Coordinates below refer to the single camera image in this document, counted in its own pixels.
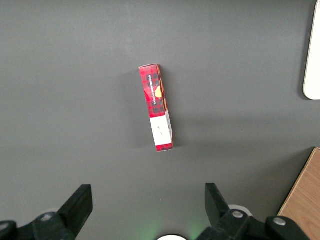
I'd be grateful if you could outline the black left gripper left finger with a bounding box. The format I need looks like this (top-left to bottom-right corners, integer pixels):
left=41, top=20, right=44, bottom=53
left=0, top=184, right=94, bottom=240

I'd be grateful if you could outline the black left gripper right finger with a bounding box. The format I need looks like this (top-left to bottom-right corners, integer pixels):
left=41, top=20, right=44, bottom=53
left=196, top=183, right=311, bottom=240

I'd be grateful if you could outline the red tartan cookie box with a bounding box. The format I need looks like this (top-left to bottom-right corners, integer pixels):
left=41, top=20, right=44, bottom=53
left=138, top=63, right=174, bottom=153

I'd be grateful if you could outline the wooden two-drawer cabinet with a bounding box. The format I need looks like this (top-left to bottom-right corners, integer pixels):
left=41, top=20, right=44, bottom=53
left=277, top=146, right=320, bottom=240

